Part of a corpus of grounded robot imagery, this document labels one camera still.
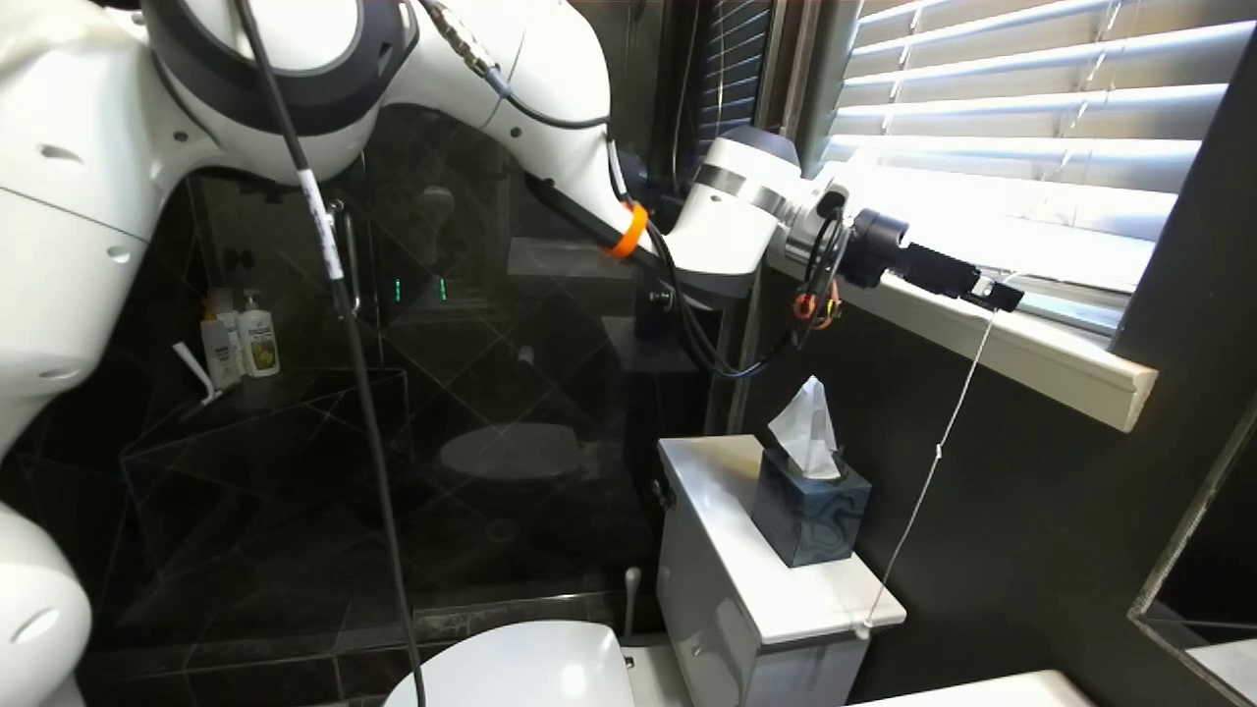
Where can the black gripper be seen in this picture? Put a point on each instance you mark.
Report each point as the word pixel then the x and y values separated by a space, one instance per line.
pixel 917 261

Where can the white robot base link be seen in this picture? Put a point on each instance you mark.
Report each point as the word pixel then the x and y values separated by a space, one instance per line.
pixel 33 616

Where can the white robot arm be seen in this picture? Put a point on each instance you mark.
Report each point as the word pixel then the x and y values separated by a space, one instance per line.
pixel 495 82

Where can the white window sill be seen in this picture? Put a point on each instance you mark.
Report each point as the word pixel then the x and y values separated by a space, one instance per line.
pixel 1048 348

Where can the white window blinds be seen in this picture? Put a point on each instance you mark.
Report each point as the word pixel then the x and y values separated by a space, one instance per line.
pixel 1048 133

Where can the white tissue sheet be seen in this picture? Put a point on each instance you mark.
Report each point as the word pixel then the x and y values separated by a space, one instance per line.
pixel 808 435

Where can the dark blue tissue box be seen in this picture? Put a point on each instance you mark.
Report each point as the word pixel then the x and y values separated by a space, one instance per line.
pixel 812 518

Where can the dark narrow window blinds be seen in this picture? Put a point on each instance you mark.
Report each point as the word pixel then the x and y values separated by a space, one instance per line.
pixel 731 64

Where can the white toilet tank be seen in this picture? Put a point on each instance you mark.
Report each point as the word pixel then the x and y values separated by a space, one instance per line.
pixel 731 590

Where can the chrome toilet flush lever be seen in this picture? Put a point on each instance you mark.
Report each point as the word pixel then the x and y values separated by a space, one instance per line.
pixel 629 604

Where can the white toilet seat lid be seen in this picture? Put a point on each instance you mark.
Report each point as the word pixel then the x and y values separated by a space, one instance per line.
pixel 523 669

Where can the yellow label soap pump bottle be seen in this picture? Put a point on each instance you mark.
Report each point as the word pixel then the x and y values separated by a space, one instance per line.
pixel 260 345

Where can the clear soap pump bottle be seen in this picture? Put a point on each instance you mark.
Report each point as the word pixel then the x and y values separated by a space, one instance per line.
pixel 223 348

